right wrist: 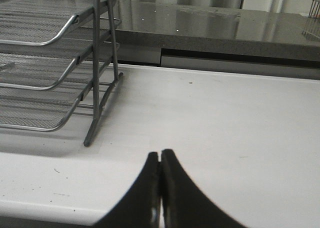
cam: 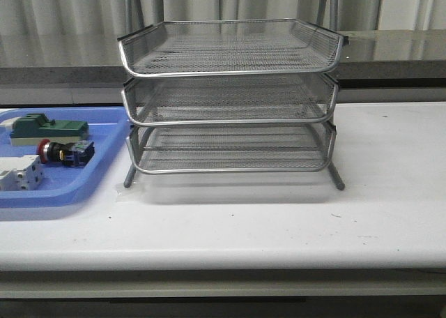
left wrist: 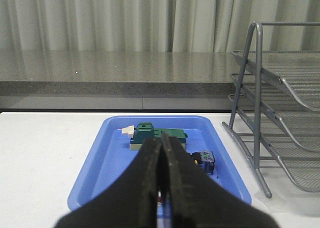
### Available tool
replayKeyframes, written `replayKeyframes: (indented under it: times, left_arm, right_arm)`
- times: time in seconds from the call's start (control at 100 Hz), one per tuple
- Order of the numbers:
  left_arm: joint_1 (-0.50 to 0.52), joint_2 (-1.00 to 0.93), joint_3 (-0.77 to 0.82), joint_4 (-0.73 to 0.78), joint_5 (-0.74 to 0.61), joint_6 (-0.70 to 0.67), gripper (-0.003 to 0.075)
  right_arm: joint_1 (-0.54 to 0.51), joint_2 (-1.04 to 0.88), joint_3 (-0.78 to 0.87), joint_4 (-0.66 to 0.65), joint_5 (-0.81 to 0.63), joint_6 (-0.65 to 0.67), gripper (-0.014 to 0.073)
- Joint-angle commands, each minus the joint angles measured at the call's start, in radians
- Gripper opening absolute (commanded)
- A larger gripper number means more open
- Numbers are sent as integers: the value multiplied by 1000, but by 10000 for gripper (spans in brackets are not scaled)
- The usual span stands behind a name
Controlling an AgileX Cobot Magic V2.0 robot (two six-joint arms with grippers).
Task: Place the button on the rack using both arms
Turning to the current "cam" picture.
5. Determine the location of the silver mesh tray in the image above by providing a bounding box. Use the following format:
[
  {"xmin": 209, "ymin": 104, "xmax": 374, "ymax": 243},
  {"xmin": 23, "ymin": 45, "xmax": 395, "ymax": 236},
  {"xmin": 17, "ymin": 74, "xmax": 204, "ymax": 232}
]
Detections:
[
  {"xmin": 118, "ymin": 19, "xmax": 348, "ymax": 78},
  {"xmin": 126, "ymin": 123, "xmax": 337, "ymax": 174},
  {"xmin": 121, "ymin": 73, "xmax": 339, "ymax": 126}
]

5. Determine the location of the red emergency stop push button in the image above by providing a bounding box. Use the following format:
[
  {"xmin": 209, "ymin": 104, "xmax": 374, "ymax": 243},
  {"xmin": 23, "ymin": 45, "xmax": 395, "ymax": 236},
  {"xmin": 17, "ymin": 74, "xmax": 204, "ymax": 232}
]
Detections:
[{"xmin": 36, "ymin": 139, "xmax": 95, "ymax": 167}]

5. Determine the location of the blue plastic tray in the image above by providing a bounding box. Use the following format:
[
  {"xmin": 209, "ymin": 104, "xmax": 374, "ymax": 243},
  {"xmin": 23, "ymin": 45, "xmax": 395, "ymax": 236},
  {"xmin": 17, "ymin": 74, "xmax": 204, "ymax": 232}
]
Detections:
[{"xmin": 1, "ymin": 107, "xmax": 130, "ymax": 209}]

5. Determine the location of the grey stone counter ledge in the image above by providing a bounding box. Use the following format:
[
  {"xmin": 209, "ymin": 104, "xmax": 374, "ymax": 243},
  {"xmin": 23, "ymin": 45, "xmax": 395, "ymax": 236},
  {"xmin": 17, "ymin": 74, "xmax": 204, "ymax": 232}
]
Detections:
[{"xmin": 1, "ymin": 29, "xmax": 445, "ymax": 89}]

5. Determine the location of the silver metal rack frame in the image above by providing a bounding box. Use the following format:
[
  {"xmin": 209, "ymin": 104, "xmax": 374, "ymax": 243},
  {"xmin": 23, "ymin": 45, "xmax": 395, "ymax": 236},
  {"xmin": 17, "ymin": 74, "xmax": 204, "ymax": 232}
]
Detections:
[{"xmin": 125, "ymin": 0, "xmax": 345, "ymax": 190}]

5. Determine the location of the green and beige switch block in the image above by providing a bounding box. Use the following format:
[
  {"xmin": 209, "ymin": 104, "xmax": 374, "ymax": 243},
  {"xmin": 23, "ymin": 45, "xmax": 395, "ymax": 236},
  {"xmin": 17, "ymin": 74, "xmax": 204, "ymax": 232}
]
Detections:
[{"xmin": 10, "ymin": 113, "xmax": 89, "ymax": 146}]

